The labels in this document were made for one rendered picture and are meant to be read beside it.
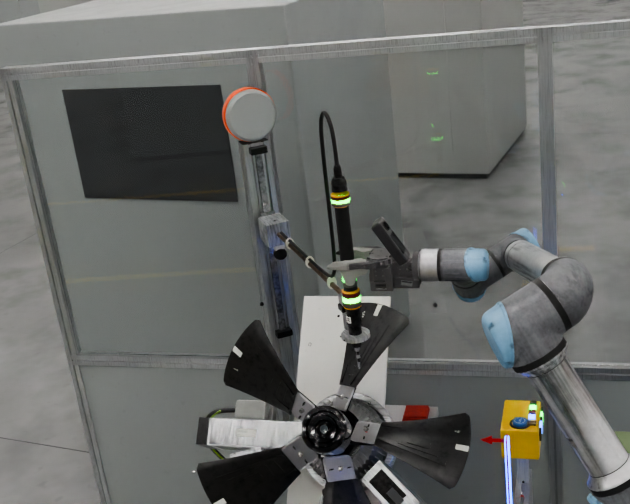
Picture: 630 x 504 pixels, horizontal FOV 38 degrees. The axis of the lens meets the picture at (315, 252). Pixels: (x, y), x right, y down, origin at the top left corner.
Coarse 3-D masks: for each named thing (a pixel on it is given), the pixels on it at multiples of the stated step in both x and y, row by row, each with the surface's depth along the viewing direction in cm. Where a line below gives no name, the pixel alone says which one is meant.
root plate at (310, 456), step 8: (296, 440) 235; (288, 448) 236; (296, 448) 236; (304, 448) 237; (288, 456) 237; (296, 456) 237; (304, 456) 238; (312, 456) 238; (296, 464) 238; (304, 464) 239
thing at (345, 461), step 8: (336, 456) 234; (344, 456) 236; (328, 464) 232; (336, 464) 233; (344, 464) 235; (352, 464) 236; (328, 472) 231; (336, 472) 232; (344, 472) 234; (352, 472) 235; (328, 480) 230; (336, 480) 231
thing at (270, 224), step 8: (264, 216) 279; (272, 216) 278; (280, 216) 277; (264, 224) 272; (272, 224) 271; (280, 224) 272; (288, 224) 273; (264, 232) 274; (272, 232) 272; (288, 232) 273; (264, 240) 276; (272, 240) 272; (280, 240) 273
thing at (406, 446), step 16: (448, 416) 236; (464, 416) 235; (384, 432) 233; (400, 432) 232; (416, 432) 232; (432, 432) 232; (448, 432) 231; (464, 432) 230; (384, 448) 227; (400, 448) 227; (416, 448) 227; (432, 448) 227; (448, 448) 227; (416, 464) 224; (432, 464) 224; (448, 464) 224; (464, 464) 223; (448, 480) 221
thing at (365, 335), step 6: (342, 300) 223; (342, 306) 224; (342, 312) 224; (366, 330) 225; (342, 336) 223; (348, 336) 223; (354, 336) 222; (360, 336) 222; (366, 336) 222; (348, 342) 222; (354, 342) 221; (360, 342) 221
